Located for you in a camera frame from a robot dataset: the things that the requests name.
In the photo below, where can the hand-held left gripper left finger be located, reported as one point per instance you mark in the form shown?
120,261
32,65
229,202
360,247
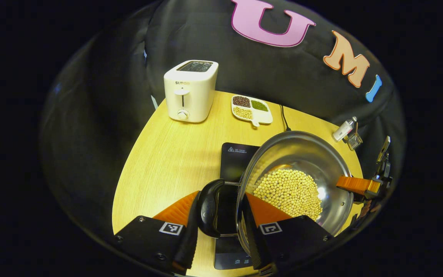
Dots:
189,246

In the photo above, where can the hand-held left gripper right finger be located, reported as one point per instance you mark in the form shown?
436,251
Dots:
294,238

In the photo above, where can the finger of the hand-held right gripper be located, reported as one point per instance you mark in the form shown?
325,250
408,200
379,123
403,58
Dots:
356,184

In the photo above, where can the steel pot with soybeans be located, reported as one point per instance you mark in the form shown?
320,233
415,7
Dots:
302,154

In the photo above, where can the black induction cooktop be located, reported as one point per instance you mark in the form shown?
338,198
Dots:
237,157

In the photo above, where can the glass jar with stick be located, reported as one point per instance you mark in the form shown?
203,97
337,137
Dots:
354,141

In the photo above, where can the small clear bottle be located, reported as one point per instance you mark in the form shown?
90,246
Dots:
342,130

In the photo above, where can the white divided dish of beans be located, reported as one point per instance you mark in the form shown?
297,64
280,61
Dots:
250,107

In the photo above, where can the black backdrop cloth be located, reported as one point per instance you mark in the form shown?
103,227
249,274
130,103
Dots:
275,77

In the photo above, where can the white toaster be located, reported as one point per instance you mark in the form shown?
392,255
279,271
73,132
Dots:
190,92

